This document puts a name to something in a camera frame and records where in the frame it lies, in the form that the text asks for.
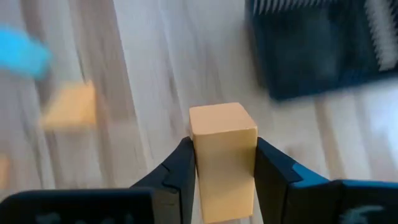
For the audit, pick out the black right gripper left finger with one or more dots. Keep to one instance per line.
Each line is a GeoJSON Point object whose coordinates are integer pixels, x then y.
{"type": "Point", "coordinates": [168, 199]}

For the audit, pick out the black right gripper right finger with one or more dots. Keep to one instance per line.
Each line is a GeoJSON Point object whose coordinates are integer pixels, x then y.
{"type": "Point", "coordinates": [295, 199]}

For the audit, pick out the long orange wooden block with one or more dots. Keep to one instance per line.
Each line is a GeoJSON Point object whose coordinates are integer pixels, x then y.
{"type": "Point", "coordinates": [224, 155]}

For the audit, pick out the light blue wooden block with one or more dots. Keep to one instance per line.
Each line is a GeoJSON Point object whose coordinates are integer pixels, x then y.
{"type": "Point", "coordinates": [18, 53]}

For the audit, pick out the black plastic basket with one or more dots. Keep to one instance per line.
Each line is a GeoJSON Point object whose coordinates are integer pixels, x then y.
{"type": "Point", "coordinates": [311, 46]}

